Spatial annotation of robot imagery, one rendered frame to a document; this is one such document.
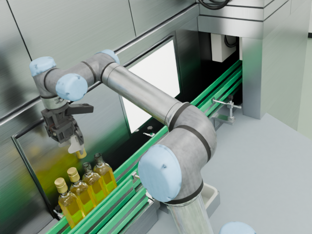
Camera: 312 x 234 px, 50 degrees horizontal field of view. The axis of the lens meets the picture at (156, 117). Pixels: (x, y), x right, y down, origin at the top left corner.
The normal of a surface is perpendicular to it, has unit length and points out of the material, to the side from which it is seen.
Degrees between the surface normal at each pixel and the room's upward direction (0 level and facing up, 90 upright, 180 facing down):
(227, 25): 90
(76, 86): 90
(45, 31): 90
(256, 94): 90
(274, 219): 0
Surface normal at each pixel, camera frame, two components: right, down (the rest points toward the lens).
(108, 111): 0.77, 0.26
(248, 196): -0.15, -0.81
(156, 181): -0.69, 0.39
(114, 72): -0.21, -0.43
